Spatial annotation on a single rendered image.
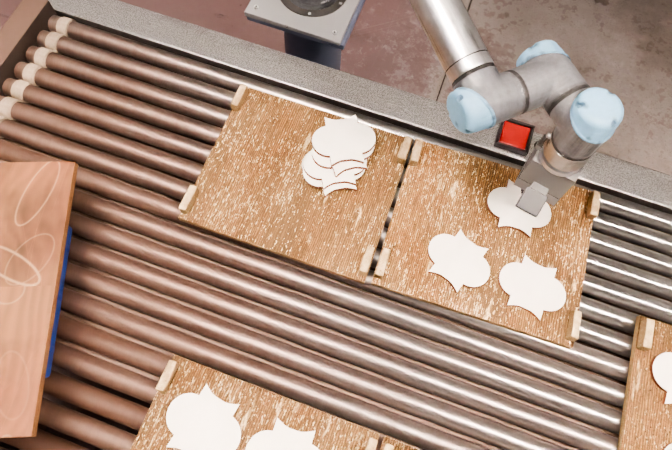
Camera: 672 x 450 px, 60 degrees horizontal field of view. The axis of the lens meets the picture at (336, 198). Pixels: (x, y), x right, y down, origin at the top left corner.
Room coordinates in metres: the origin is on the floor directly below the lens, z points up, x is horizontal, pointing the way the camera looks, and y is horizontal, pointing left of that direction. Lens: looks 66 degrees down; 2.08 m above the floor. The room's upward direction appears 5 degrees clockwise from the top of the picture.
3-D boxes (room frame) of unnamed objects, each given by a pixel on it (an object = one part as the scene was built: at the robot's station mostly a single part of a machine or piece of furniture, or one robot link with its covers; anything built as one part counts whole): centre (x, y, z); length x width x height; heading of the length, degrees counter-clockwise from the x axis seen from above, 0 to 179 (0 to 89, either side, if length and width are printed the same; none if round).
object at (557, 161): (0.51, -0.39, 1.21); 0.08 x 0.08 x 0.05
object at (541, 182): (0.49, -0.38, 1.13); 0.12 x 0.09 x 0.16; 153
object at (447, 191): (0.44, -0.33, 0.93); 0.41 x 0.35 x 0.02; 76
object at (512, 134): (0.70, -0.39, 0.92); 0.06 x 0.06 x 0.01; 75
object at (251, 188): (0.54, 0.08, 0.93); 0.41 x 0.35 x 0.02; 75
